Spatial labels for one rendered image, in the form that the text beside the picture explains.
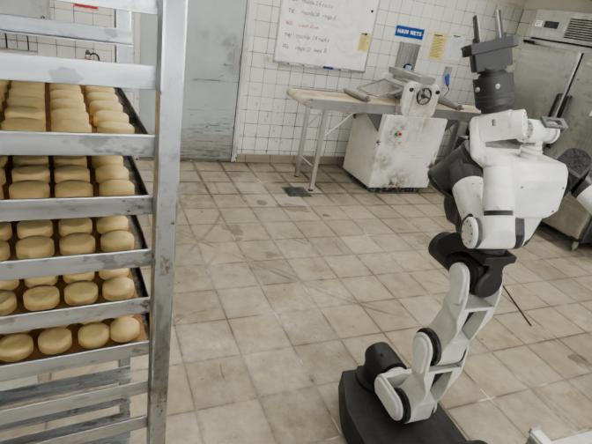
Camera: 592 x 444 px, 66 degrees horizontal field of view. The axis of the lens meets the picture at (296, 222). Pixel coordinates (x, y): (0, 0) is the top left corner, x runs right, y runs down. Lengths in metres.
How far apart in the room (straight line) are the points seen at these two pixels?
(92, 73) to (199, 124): 4.45
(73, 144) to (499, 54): 0.92
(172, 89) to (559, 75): 4.75
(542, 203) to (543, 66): 3.85
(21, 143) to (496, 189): 0.95
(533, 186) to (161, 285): 1.09
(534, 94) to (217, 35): 3.23
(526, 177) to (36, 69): 1.22
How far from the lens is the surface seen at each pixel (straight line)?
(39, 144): 0.65
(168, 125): 0.63
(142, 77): 0.64
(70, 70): 0.63
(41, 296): 0.81
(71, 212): 0.69
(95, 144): 0.65
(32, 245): 0.77
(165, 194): 0.66
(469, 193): 1.28
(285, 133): 5.34
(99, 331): 0.87
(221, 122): 5.11
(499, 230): 1.17
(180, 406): 2.28
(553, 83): 5.20
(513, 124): 1.19
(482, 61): 1.19
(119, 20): 1.05
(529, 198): 1.49
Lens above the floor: 1.71
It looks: 25 degrees down
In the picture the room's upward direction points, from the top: 10 degrees clockwise
